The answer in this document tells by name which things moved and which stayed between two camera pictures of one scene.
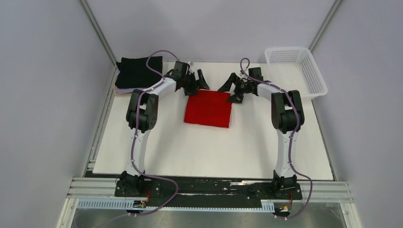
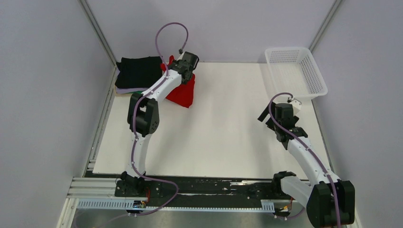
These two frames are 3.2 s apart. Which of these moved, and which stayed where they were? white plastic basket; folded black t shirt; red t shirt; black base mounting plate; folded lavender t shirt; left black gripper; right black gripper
Moved: left black gripper; red t shirt; right black gripper
Stayed: black base mounting plate; white plastic basket; folded black t shirt; folded lavender t shirt
